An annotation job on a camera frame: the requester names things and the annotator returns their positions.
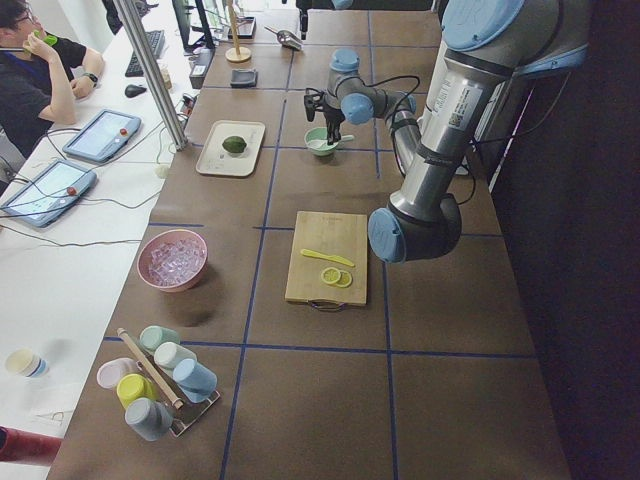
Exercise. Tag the pink bowl with ice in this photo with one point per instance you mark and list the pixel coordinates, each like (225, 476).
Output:
(173, 261)

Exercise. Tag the green avocado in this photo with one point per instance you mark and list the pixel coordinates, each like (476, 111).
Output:
(234, 144)

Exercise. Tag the white plastic cup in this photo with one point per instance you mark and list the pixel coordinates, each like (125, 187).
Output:
(169, 354)

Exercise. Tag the white plastic spoon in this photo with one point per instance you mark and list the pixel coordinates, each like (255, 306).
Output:
(321, 144)

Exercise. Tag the lemon slice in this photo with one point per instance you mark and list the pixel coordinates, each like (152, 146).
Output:
(331, 275)
(345, 279)

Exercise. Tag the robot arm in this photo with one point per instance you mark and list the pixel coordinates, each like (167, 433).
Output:
(332, 4)
(484, 43)

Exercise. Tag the black computer mouse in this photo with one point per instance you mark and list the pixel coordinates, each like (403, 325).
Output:
(132, 90)

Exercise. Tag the metal scoop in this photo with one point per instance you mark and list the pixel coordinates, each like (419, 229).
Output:
(286, 38)

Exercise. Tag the teach pendant tablet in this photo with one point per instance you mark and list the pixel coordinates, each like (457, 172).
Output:
(50, 194)
(103, 136)

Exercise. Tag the light green bowl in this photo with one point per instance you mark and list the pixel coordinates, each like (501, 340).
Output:
(318, 133)

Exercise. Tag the yellow plastic cup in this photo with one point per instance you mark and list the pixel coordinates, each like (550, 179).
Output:
(134, 386)

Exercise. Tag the white wire cup rack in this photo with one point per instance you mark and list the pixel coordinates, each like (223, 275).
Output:
(190, 413)

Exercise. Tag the wooden mug tree stand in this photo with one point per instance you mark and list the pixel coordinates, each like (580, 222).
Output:
(238, 53)

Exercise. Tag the wooden cutting board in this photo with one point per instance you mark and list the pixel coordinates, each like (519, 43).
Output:
(330, 233)

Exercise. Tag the grey folded cloth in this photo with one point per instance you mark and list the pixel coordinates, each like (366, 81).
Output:
(243, 78)

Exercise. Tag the wooden rack handle rod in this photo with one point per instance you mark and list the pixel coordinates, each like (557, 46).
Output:
(174, 400)

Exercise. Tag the white rabbit tray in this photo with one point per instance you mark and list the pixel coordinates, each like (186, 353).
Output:
(215, 160)

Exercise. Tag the far teach pendant tablet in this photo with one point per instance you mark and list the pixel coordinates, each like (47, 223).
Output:
(103, 136)

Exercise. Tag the green plastic cup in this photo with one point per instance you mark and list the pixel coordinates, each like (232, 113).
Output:
(153, 336)

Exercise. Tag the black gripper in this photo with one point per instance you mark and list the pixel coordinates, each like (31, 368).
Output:
(331, 119)
(303, 23)

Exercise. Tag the person in black shirt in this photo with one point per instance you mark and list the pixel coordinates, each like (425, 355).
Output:
(40, 83)

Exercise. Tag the paper cup on desk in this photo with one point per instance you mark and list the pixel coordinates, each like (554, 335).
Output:
(24, 362)

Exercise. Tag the cutting board metal handle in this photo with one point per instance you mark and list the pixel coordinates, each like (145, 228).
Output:
(326, 305)

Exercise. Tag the aluminium frame post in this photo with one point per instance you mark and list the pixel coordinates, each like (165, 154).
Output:
(135, 31)

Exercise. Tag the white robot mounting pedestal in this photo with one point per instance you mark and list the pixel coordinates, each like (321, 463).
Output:
(464, 167)

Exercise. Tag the grey plastic cup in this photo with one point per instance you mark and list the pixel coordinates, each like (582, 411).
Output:
(150, 419)

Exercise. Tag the lower lemon slice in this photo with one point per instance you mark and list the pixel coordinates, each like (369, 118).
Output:
(345, 279)

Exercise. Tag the blue plastic cup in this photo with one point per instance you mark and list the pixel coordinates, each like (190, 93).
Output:
(195, 380)

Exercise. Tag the upper lemon slice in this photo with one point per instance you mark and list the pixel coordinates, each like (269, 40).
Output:
(331, 275)

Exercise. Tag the pink plastic cup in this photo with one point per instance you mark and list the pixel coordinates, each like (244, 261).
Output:
(110, 373)

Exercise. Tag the near teach pendant tablet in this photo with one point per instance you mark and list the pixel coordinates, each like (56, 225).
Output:
(50, 194)

